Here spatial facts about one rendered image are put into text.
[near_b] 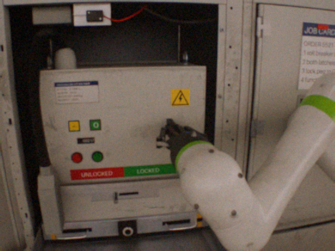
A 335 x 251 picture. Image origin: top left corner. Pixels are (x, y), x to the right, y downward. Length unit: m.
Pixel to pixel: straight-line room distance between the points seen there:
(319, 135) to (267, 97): 0.29
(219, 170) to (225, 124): 0.45
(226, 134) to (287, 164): 0.34
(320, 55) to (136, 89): 0.58
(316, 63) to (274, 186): 0.52
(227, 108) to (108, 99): 0.35
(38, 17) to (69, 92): 0.23
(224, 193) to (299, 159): 0.22
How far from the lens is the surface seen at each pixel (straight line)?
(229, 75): 0.89
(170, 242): 1.00
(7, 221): 1.02
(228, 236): 0.56
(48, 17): 0.90
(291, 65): 0.96
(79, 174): 0.92
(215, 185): 0.48
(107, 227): 1.00
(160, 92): 0.85
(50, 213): 0.86
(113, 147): 0.88
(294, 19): 0.96
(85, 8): 0.86
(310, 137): 0.68
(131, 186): 0.89
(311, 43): 0.99
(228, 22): 0.88
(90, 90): 0.84
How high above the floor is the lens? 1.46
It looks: 16 degrees down
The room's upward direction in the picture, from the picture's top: straight up
